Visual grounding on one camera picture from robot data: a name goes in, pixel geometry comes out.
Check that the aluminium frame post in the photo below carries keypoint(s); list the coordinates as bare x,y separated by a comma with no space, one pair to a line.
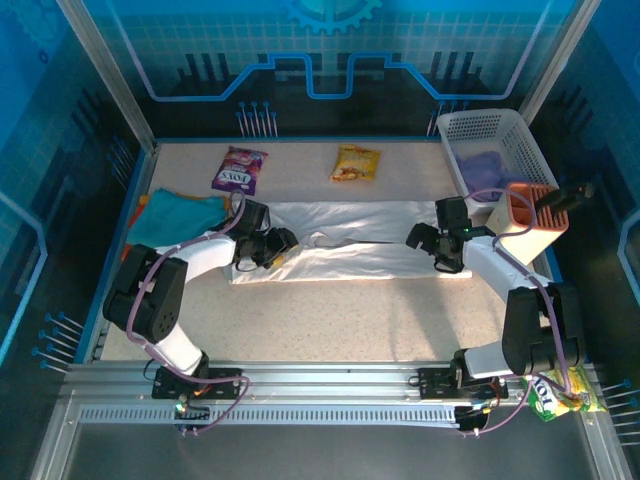
110,75
555,62

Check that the black connector box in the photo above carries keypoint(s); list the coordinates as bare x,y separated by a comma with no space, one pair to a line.
472,420
192,414

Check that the white t-shirt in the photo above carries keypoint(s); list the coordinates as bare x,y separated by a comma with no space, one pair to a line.
360,260

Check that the black utensil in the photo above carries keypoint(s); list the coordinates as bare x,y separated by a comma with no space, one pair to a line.
570,196

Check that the white plastic basket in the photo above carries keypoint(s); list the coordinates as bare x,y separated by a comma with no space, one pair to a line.
530,142

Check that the green candy bag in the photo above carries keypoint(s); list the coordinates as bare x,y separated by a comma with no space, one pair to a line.
555,402

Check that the purple candy bag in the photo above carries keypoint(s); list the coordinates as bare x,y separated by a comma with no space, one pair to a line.
237,172

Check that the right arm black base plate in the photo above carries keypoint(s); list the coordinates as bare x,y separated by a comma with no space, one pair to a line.
435,384

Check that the aluminium front rail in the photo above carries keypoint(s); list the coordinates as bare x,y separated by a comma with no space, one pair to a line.
325,380

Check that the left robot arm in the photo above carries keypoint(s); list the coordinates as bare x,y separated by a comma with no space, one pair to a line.
160,300

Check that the yellow snack bag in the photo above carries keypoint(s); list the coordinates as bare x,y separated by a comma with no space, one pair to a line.
356,164

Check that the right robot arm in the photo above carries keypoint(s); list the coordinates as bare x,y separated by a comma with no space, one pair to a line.
525,325

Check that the cream and orange utensil holder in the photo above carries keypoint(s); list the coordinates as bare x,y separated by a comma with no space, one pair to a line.
520,240

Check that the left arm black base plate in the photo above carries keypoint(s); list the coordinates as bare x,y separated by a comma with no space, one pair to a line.
225,385

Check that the purple t-shirt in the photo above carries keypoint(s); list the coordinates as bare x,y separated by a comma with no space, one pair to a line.
482,167

